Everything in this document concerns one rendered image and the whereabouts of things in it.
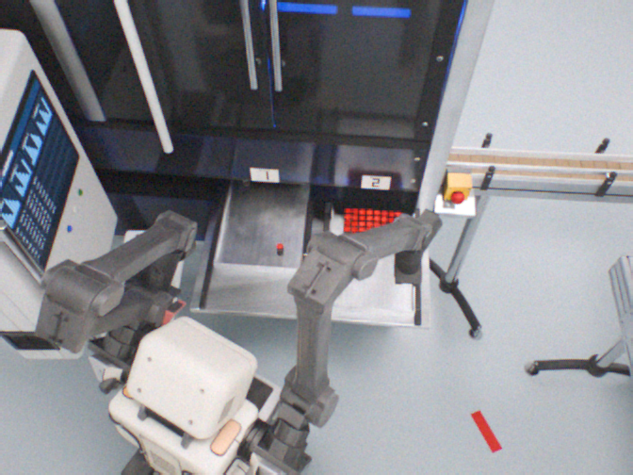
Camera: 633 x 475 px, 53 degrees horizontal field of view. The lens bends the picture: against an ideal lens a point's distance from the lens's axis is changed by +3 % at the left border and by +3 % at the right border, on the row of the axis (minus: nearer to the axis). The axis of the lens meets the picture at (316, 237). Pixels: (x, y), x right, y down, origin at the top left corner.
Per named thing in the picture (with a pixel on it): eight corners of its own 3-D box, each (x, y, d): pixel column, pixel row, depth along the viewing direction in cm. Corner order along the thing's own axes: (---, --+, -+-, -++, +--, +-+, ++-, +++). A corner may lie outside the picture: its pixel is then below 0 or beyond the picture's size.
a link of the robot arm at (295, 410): (274, 422, 127) (295, 436, 125) (294, 378, 126) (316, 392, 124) (294, 412, 135) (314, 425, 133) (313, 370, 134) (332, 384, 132)
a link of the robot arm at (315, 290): (276, 270, 100) (327, 299, 96) (324, 223, 108) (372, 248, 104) (278, 409, 132) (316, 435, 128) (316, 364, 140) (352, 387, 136)
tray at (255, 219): (232, 179, 205) (230, 172, 202) (309, 185, 204) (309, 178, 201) (214, 268, 187) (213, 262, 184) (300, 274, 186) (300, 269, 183)
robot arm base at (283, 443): (246, 448, 127) (297, 481, 123) (262, 413, 125) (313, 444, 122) (263, 434, 135) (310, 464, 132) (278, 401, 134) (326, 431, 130)
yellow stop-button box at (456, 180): (443, 182, 194) (446, 167, 188) (465, 183, 194) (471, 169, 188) (443, 201, 190) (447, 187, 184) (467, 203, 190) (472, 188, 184)
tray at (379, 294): (332, 214, 197) (332, 207, 194) (413, 220, 196) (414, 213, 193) (323, 309, 179) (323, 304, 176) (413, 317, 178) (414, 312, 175)
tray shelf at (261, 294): (218, 182, 206) (217, 178, 205) (427, 196, 204) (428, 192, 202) (190, 311, 181) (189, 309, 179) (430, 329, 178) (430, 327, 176)
